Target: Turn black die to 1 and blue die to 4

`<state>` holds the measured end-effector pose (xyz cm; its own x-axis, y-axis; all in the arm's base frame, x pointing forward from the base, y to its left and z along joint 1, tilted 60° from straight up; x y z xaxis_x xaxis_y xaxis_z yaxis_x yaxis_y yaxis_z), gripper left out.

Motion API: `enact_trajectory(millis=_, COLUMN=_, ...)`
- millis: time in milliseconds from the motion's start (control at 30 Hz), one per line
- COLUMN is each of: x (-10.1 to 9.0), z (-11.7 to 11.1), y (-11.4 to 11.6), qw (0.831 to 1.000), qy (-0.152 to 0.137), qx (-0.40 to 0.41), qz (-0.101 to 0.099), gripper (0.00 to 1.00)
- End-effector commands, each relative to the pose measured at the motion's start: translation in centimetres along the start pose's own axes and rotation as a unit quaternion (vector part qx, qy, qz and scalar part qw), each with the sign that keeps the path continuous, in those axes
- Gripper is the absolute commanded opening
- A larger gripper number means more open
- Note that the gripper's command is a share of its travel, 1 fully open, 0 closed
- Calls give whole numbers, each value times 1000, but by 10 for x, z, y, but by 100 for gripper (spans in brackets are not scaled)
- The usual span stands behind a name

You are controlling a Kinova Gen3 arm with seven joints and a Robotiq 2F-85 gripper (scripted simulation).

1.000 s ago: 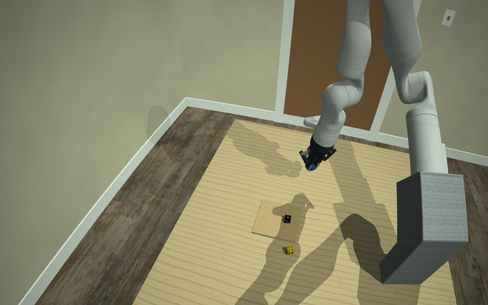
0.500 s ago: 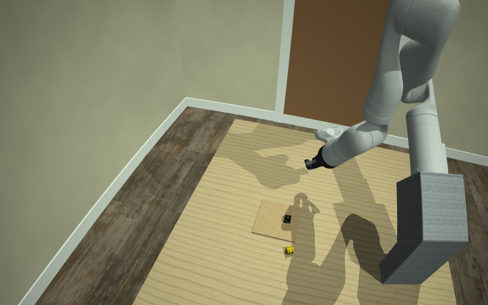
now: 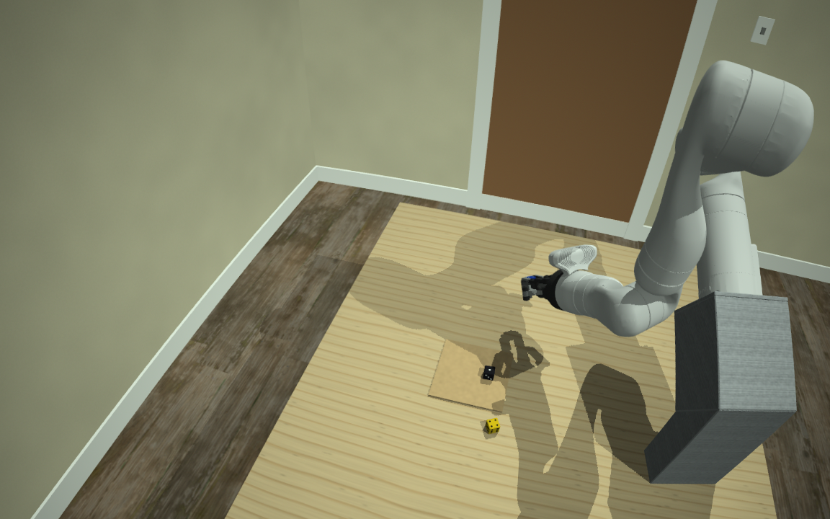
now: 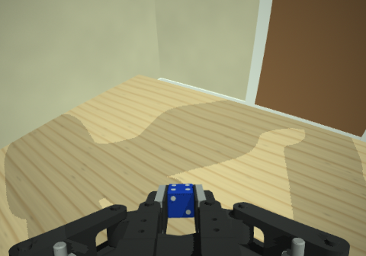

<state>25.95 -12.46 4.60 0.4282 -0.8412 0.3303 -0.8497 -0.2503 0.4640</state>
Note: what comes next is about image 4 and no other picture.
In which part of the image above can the blue die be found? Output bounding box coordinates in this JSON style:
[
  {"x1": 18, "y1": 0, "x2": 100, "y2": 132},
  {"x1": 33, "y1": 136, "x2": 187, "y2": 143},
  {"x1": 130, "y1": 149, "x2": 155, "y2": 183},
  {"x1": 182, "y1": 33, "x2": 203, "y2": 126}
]
[{"x1": 167, "y1": 184, "x2": 194, "y2": 218}]

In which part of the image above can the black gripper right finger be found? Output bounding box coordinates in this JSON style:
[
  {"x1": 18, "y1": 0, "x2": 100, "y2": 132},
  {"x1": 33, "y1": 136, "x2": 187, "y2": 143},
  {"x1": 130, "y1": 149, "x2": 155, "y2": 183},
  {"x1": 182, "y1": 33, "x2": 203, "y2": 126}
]
[{"x1": 193, "y1": 184, "x2": 350, "y2": 256}]

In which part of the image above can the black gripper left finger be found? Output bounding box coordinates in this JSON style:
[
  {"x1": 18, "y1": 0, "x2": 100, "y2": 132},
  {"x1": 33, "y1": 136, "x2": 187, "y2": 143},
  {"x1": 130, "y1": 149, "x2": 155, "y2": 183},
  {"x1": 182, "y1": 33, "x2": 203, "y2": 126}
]
[{"x1": 8, "y1": 185, "x2": 169, "y2": 256}]

